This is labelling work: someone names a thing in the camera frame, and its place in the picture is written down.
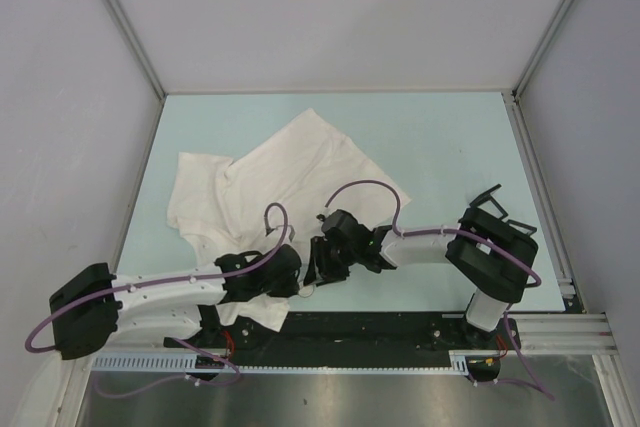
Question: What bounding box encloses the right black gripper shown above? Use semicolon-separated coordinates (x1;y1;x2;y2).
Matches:
304;236;358;287

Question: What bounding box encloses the white t-shirt garment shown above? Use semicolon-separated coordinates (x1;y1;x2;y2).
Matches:
167;106;414;331

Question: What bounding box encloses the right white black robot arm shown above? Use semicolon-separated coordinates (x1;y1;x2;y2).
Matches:
303;207;541;348

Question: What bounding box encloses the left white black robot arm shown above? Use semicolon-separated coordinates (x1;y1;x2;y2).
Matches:
49;244;302;360

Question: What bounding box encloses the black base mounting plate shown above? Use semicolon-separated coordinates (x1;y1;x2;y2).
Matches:
186;307;520;367

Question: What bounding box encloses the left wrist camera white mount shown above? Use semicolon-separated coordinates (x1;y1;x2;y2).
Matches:
286;228;296;242

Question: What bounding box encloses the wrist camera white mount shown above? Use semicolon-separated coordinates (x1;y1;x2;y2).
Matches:
316;207;333;224
286;228;296;242

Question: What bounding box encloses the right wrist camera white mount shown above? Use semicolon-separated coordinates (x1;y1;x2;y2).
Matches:
316;207;333;224

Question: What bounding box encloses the grey slotted cable duct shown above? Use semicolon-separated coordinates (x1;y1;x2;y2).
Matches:
91;351;497;376

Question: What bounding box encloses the upper black square frame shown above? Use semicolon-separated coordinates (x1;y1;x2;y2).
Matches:
469;183;508;221

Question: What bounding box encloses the black square frame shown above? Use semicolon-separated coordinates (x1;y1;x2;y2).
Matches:
505;218;538;237
469;183;508;221

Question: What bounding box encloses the lower black square frame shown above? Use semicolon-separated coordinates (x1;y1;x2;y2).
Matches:
505;218;538;237

